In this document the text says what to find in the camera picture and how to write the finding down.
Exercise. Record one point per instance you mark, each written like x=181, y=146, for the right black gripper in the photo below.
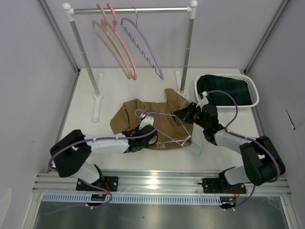
x=185, y=114

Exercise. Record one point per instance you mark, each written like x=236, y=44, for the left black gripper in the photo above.
x=137, y=129

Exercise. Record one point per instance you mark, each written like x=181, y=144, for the light blue wire hanger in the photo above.
x=142, y=114

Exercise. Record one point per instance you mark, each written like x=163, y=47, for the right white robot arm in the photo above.
x=261, y=161

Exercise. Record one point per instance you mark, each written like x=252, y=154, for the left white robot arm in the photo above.
x=70, y=154

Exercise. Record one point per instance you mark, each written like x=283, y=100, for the purple notched hanger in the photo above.
x=154, y=63

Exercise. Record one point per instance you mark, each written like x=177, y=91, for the pink velvet hanger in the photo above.
x=128, y=64

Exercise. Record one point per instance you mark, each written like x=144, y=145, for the tan velvet hanger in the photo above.
x=104, y=35

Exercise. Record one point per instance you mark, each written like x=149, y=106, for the dark green plaid garment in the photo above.
x=237, y=89

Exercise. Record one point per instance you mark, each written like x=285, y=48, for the metal clothes rack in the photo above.
x=97, y=81

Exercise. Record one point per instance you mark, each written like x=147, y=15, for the white laundry basket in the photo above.
x=251, y=87

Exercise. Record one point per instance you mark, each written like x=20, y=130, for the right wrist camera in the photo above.
x=202, y=99

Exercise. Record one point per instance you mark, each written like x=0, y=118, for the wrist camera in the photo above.
x=202, y=99
x=148, y=120

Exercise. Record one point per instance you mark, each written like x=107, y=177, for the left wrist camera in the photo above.
x=148, y=120

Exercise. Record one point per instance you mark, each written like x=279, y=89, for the aluminium mounting rail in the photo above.
x=151, y=182

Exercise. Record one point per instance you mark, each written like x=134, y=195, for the slotted cable duct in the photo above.
x=133, y=199

